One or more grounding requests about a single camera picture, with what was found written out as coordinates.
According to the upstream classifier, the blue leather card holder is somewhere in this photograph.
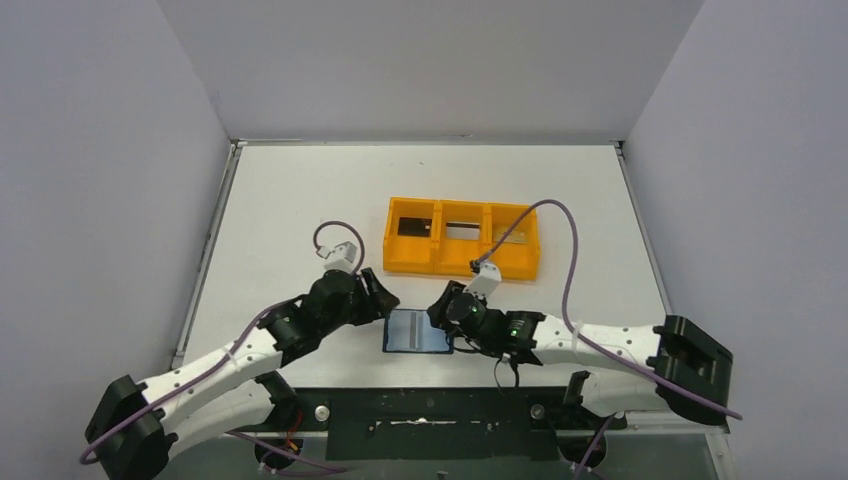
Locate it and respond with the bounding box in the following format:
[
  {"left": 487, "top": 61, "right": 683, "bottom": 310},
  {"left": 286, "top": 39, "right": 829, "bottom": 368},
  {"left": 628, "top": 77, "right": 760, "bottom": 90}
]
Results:
[{"left": 382, "top": 309, "right": 454, "bottom": 355}]

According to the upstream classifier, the orange three-compartment tray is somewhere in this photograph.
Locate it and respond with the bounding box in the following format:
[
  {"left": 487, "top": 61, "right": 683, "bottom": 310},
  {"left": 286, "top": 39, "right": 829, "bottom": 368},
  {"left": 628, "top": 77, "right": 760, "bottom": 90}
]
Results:
[{"left": 382, "top": 197, "right": 541, "bottom": 281}]

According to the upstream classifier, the black VIP credit card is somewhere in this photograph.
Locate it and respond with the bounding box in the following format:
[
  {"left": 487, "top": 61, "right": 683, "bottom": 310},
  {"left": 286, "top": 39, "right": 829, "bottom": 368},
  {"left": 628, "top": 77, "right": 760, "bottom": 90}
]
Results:
[{"left": 397, "top": 217, "right": 432, "bottom": 238}]

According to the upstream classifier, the gold credit card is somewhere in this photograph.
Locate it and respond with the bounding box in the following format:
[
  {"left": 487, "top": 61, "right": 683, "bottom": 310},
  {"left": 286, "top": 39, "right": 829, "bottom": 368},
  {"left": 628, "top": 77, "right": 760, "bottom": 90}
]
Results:
[{"left": 493, "top": 226, "right": 530, "bottom": 245}]

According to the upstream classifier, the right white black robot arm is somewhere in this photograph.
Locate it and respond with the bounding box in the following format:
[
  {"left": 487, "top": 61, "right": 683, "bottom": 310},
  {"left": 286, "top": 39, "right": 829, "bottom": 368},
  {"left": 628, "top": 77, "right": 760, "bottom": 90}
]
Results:
[{"left": 427, "top": 281, "right": 741, "bottom": 427}]

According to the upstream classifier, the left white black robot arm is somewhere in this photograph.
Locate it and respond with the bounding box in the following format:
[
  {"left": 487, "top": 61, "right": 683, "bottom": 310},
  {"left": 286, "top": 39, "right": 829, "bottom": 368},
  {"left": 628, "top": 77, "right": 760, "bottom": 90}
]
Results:
[{"left": 79, "top": 268, "right": 400, "bottom": 479}]

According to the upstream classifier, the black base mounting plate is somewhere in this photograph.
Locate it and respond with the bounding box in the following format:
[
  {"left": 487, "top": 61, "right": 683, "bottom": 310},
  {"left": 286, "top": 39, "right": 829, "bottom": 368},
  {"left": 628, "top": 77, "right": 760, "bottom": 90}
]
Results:
[{"left": 257, "top": 387, "right": 627, "bottom": 468}]

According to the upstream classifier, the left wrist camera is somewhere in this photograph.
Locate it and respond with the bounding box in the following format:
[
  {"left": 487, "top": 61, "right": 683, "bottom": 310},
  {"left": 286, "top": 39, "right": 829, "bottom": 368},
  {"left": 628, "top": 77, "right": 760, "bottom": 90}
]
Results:
[{"left": 316, "top": 241, "right": 358, "bottom": 274}]

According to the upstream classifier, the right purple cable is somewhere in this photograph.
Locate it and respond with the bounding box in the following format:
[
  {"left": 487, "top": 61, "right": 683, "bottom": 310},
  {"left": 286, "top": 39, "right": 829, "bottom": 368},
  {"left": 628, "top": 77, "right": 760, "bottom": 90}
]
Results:
[{"left": 470, "top": 199, "right": 745, "bottom": 422}]

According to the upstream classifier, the purple cable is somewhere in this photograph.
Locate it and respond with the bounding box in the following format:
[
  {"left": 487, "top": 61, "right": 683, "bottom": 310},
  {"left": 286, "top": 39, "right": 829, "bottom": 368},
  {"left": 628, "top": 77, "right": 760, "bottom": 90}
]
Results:
[
  {"left": 470, "top": 199, "right": 745, "bottom": 422},
  {"left": 79, "top": 221, "right": 367, "bottom": 478}
]

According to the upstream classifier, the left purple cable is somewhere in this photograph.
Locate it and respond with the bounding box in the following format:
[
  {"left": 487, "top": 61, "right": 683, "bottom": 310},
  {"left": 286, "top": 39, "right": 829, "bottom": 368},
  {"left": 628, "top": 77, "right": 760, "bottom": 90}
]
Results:
[{"left": 79, "top": 221, "right": 367, "bottom": 478}]

